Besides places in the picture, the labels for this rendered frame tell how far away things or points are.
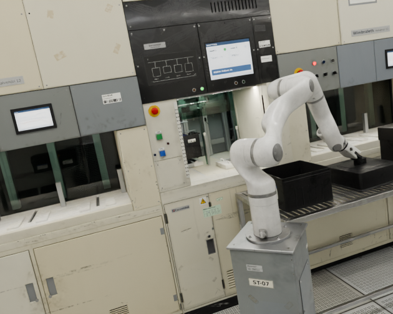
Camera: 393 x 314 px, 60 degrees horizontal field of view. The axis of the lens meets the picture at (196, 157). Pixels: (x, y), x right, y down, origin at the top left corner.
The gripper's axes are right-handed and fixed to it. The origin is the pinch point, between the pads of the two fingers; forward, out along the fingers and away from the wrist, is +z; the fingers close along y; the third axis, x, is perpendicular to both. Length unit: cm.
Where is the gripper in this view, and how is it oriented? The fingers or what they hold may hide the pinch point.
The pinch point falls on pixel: (359, 160)
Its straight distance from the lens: 214.9
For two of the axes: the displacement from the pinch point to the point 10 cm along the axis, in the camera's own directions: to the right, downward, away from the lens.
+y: -3.3, -1.1, 9.4
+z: 7.8, 5.3, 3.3
